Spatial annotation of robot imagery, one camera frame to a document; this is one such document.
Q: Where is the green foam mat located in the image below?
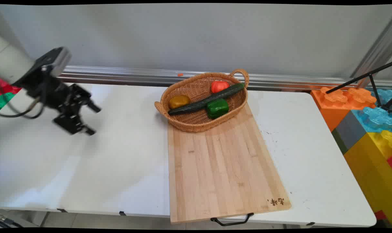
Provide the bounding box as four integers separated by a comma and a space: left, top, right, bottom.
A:
0, 92, 17, 111

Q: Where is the aluminium rail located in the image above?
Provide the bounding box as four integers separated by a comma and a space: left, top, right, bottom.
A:
58, 65, 392, 92

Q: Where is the blue foam block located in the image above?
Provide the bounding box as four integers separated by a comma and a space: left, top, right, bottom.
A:
351, 88, 392, 133

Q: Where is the woven wicker basket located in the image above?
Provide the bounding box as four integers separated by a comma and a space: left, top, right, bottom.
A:
154, 69, 249, 132

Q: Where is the black tripod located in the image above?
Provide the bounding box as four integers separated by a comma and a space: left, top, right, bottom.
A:
326, 61, 392, 113

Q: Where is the red tomato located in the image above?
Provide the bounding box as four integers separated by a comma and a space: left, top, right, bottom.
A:
211, 81, 230, 94

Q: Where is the yellow bell pepper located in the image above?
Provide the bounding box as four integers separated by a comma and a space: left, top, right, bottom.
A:
169, 95, 191, 109

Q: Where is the grey foam block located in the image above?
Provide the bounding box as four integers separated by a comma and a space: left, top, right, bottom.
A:
331, 110, 367, 155

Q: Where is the slanted aluminium frame post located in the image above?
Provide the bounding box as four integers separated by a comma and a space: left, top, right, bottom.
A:
350, 16, 392, 88

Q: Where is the orange foam block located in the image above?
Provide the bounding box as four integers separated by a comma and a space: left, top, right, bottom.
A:
310, 86, 377, 132

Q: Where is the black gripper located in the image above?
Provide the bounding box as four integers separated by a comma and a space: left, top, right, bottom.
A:
13, 69, 102, 136

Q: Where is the green bell pepper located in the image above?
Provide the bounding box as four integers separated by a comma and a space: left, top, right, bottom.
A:
206, 99, 229, 119

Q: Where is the long dark green cucumber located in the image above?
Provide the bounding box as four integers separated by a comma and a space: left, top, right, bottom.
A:
168, 83, 245, 116

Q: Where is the bamboo cutting board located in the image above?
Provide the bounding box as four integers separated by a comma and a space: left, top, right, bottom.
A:
167, 103, 292, 226

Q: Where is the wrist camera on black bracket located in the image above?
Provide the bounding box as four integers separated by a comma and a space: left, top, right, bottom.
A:
34, 47, 72, 77

